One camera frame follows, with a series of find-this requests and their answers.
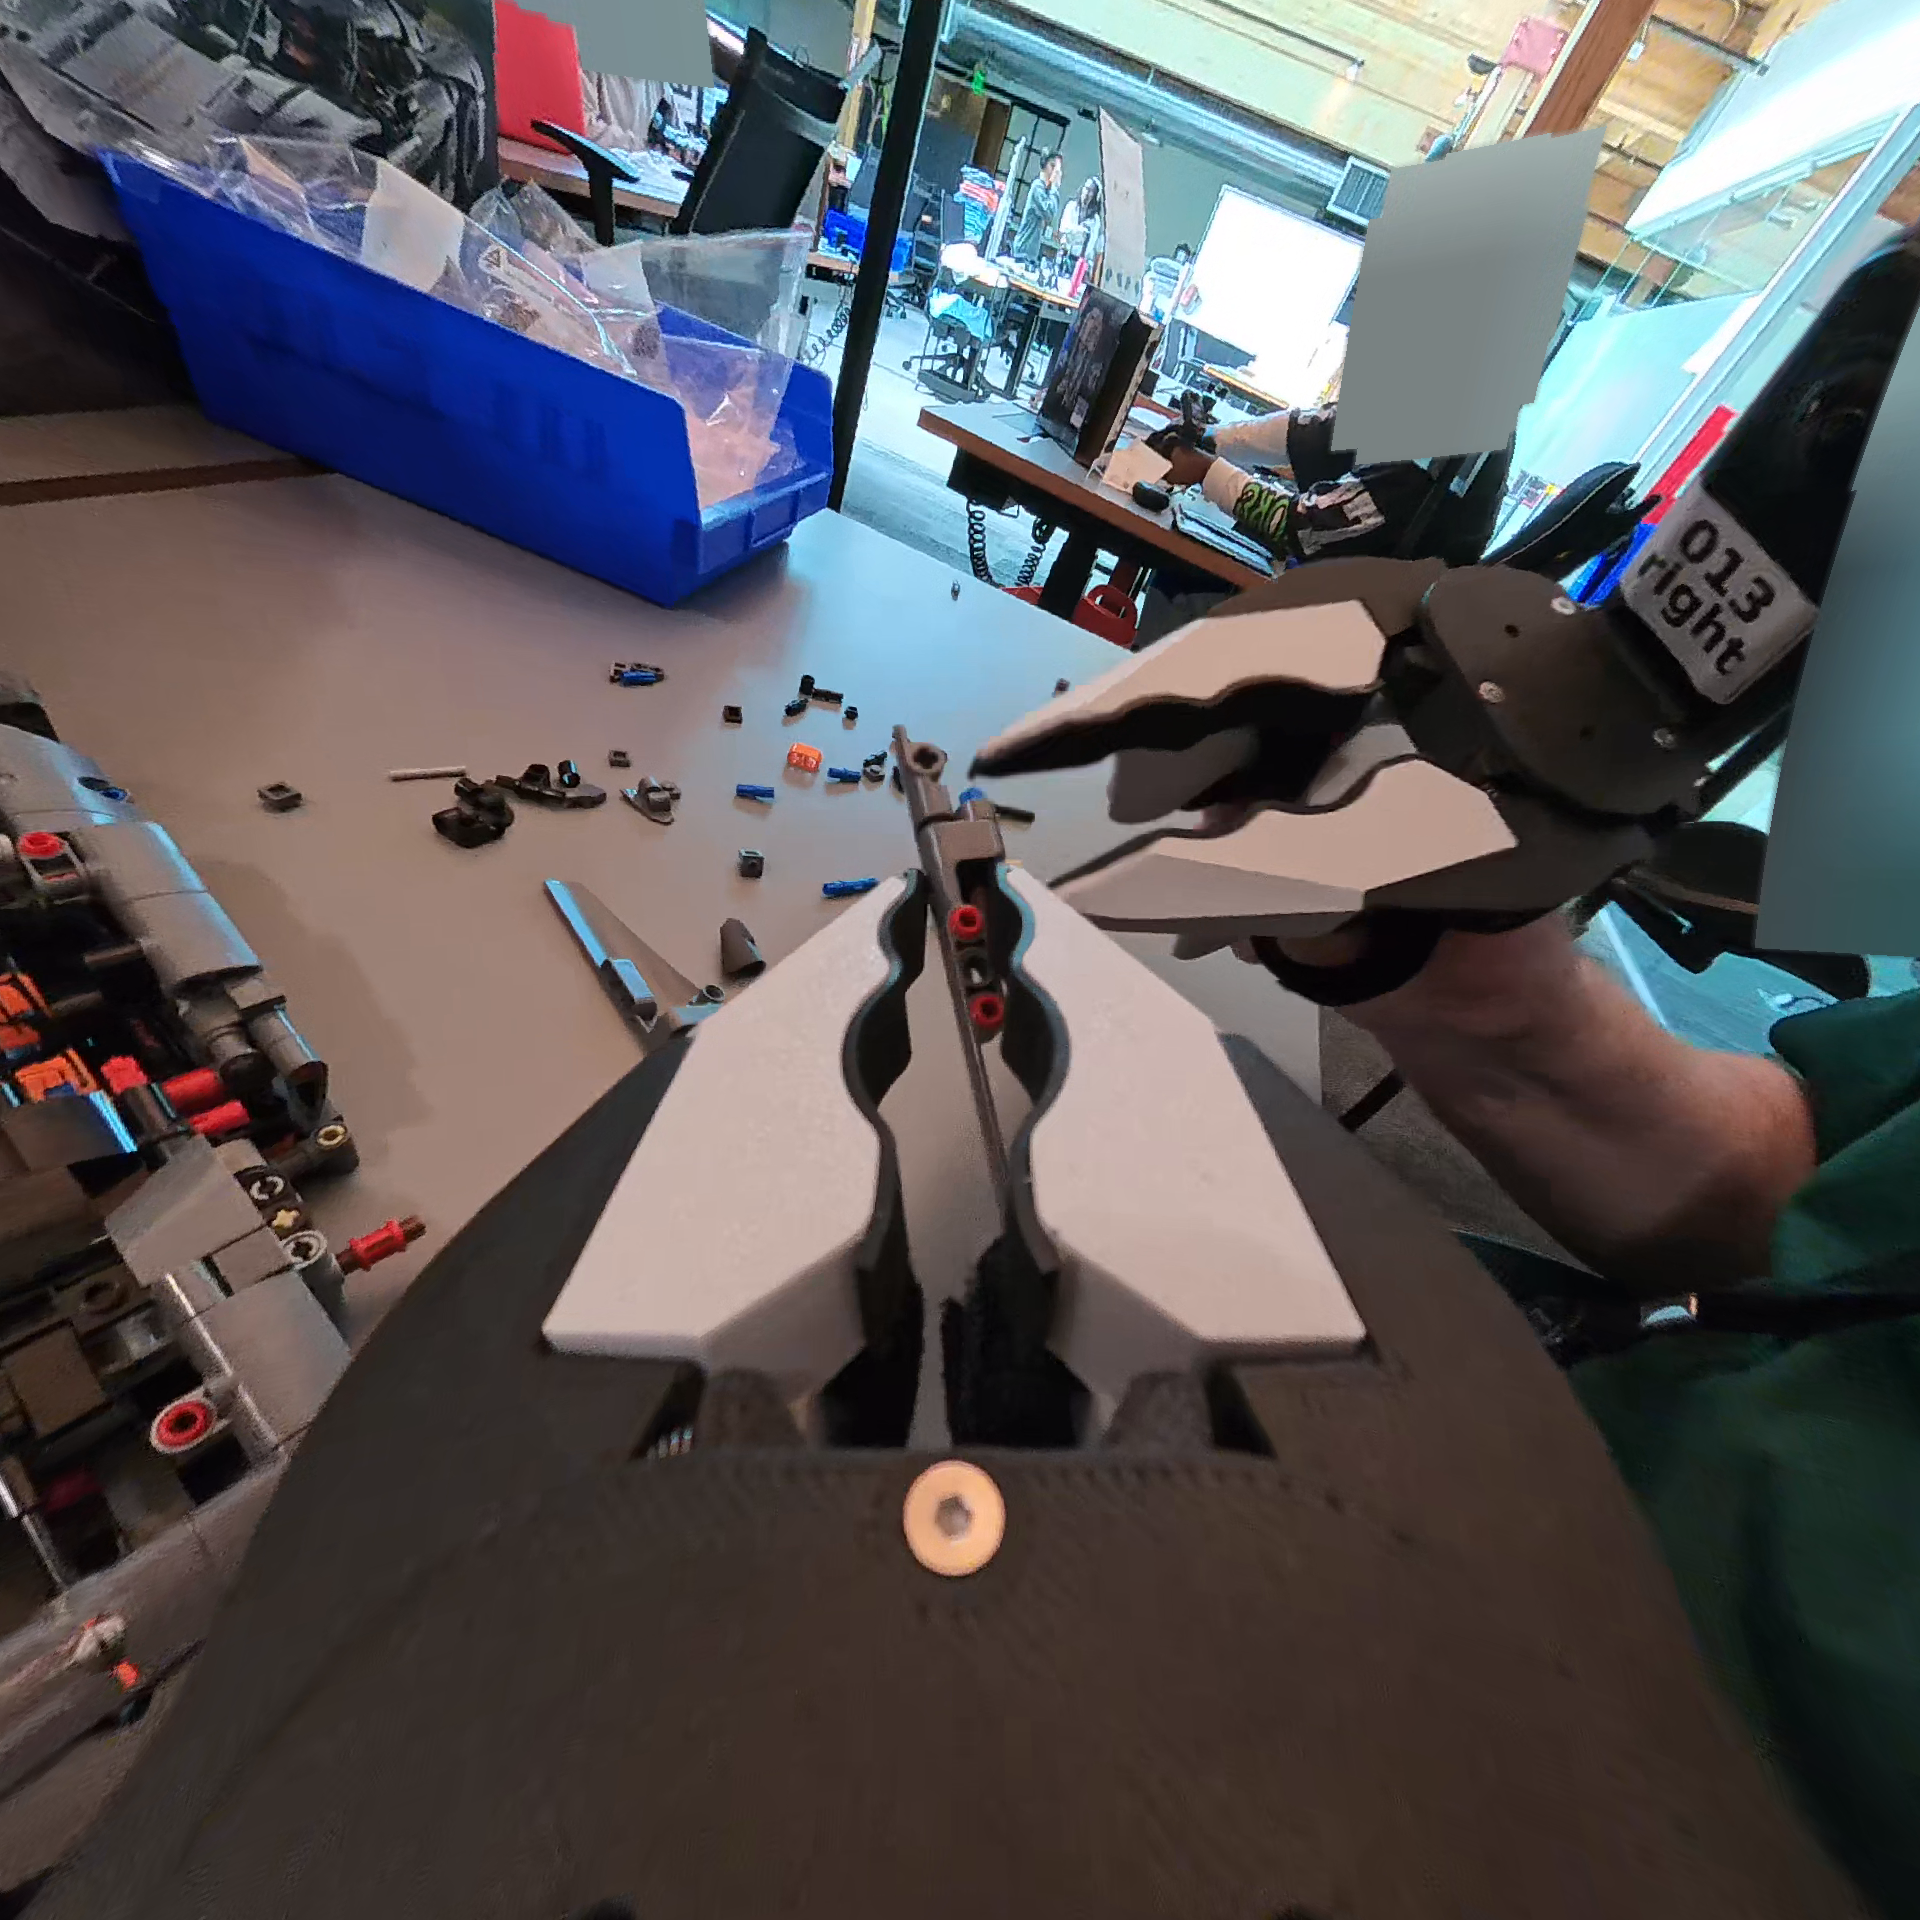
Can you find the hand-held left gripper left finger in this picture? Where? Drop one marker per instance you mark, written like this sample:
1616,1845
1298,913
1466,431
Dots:
720,1185

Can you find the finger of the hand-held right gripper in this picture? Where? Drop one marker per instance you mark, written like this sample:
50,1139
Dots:
1350,862
1200,669

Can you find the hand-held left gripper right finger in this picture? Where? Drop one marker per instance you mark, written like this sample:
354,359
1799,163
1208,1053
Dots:
1200,1185

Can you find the short grey lego wedge assembly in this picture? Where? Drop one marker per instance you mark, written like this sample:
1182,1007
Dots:
600,938

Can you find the long grey lego panel assembly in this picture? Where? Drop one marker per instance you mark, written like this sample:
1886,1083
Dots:
961,862

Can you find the small lego pieces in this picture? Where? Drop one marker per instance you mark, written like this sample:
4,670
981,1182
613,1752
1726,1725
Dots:
473,818

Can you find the grey and orange lego car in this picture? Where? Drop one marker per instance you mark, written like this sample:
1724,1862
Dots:
165,902

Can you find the person's right forearm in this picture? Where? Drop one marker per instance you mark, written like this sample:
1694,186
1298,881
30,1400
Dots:
1622,1142

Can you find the black lego set box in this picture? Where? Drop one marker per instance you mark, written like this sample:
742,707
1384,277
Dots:
300,77

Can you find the person's right hand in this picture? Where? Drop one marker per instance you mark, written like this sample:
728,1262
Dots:
1501,984

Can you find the wooden desk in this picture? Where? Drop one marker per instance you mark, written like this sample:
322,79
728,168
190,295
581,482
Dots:
1049,480

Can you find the dark printed box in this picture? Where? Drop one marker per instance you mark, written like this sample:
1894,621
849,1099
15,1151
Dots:
1095,376

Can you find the white board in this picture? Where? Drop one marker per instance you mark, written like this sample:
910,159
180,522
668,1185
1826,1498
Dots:
1260,285

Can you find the black steel column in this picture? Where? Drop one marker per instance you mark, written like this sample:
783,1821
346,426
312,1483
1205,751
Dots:
885,225

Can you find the person's torso in green shirt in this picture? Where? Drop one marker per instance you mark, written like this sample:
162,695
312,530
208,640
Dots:
1799,1501

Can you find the black office chair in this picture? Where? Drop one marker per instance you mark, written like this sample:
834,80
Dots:
750,149

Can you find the clear plastic parts bag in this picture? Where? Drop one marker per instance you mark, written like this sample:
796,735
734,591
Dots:
495,285

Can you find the blue plastic bin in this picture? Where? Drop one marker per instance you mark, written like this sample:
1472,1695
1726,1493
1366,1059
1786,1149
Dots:
376,390

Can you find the red chair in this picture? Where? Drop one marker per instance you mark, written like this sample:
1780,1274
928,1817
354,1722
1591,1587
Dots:
534,77

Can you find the metal ventilation duct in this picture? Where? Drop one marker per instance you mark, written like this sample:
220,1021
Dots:
1142,90

